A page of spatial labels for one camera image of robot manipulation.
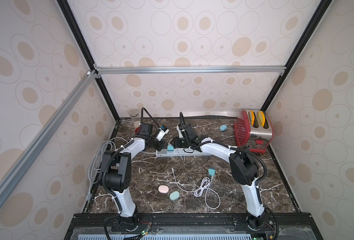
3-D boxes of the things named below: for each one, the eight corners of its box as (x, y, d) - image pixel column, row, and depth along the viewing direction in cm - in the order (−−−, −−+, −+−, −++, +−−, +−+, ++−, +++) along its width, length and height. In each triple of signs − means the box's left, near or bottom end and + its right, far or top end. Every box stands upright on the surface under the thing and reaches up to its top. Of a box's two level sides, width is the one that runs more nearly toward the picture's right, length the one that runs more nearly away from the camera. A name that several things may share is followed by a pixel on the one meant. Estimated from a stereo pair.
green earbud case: (169, 200, 82) (169, 199, 80) (170, 192, 85) (169, 191, 83) (179, 200, 82) (179, 199, 80) (179, 192, 85) (179, 191, 83)
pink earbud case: (158, 193, 85) (157, 192, 83) (158, 186, 88) (158, 185, 86) (168, 193, 85) (168, 192, 83) (168, 186, 88) (168, 185, 86)
